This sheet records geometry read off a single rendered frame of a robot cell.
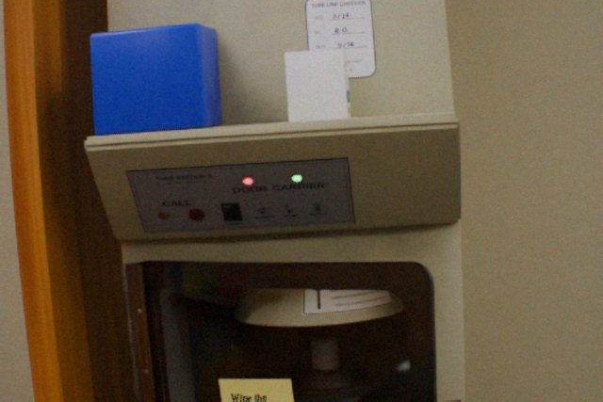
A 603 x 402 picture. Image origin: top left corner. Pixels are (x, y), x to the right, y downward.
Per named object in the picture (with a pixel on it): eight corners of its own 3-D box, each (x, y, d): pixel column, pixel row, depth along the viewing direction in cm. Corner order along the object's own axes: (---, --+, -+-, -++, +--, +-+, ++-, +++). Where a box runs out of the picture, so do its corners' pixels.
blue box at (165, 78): (119, 133, 117) (114, 38, 116) (222, 125, 116) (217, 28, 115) (93, 136, 107) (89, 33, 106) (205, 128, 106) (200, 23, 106)
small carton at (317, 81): (294, 120, 113) (289, 54, 113) (350, 118, 112) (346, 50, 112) (288, 121, 108) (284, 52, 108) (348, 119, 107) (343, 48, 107)
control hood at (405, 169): (118, 238, 118) (110, 133, 118) (462, 219, 115) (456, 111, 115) (89, 252, 107) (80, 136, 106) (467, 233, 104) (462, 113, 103)
